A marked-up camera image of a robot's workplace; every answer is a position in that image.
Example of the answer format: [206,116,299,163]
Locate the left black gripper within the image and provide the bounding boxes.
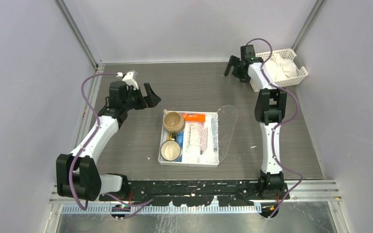
[123,83,160,112]

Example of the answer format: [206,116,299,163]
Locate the tan ceramic mug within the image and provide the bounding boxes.
[163,109,186,134]

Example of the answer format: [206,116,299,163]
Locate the white plastic bin tray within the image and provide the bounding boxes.
[158,110,219,167]

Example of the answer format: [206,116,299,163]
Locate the white ribbed mug black rim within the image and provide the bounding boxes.
[160,134,181,162]

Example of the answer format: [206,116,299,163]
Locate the clear oval glass tray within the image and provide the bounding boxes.
[217,105,239,163]

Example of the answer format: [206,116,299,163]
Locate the clear rectangular holder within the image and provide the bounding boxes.
[187,124,204,155]

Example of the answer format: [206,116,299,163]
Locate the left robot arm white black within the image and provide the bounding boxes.
[56,81,161,201]

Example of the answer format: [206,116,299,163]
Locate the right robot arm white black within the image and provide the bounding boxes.
[224,45,287,199]

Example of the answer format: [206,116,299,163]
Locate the orange toothpaste tube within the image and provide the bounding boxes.
[183,114,205,122]

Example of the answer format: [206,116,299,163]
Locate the blue toothpaste tube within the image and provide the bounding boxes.
[175,132,184,162]

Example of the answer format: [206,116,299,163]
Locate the pink toothbrush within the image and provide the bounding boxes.
[200,126,208,154]

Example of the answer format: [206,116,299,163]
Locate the white cloth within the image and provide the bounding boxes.
[265,54,297,82]

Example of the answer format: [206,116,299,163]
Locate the white perforated basket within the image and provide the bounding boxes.
[256,49,308,87]

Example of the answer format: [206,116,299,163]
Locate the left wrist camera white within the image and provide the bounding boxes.
[116,70,139,90]

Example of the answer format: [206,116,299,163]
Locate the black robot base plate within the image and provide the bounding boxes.
[99,180,289,217]

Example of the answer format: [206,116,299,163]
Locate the aluminium frame rail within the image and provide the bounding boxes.
[49,180,341,204]

